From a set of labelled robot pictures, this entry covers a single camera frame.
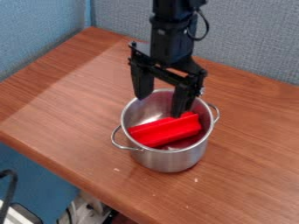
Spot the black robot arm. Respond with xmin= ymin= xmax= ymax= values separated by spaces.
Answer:
xmin=128 ymin=0 xmax=207 ymax=117

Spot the white power strip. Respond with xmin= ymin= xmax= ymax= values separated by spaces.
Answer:
xmin=55 ymin=191 xmax=112 ymax=224

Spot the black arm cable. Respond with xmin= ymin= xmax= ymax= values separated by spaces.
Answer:
xmin=186 ymin=8 xmax=211 ymax=42

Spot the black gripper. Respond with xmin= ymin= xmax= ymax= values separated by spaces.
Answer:
xmin=128 ymin=17 xmax=207 ymax=118

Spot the grey white device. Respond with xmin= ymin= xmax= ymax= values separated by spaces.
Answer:
xmin=4 ymin=203 xmax=43 ymax=224

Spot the black cable loop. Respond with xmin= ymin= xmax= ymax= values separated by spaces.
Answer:
xmin=0 ymin=169 xmax=19 ymax=224

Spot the red block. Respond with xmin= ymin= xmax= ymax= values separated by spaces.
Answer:
xmin=127 ymin=112 xmax=202 ymax=148

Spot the stainless steel pot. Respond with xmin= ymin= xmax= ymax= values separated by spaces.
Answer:
xmin=116 ymin=88 xmax=220 ymax=172

